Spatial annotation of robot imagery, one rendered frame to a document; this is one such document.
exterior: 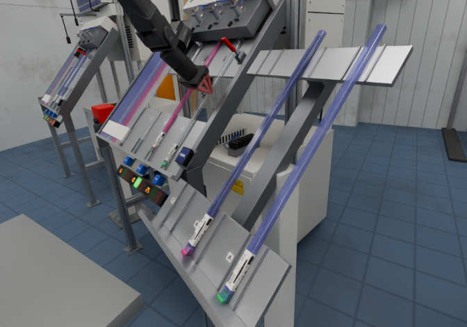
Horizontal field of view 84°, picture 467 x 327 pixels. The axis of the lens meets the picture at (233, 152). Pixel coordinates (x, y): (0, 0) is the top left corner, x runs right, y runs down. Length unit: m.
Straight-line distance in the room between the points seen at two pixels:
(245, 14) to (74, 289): 0.91
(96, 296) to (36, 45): 4.11
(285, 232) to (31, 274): 0.60
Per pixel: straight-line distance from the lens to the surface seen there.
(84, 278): 0.74
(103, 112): 1.70
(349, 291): 1.44
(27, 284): 0.81
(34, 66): 4.53
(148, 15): 0.73
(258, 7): 0.98
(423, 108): 3.84
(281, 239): 0.61
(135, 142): 1.07
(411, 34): 3.75
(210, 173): 1.20
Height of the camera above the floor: 1.07
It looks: 22 degrees down
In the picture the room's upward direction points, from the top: 4 degrees counter-clockwise
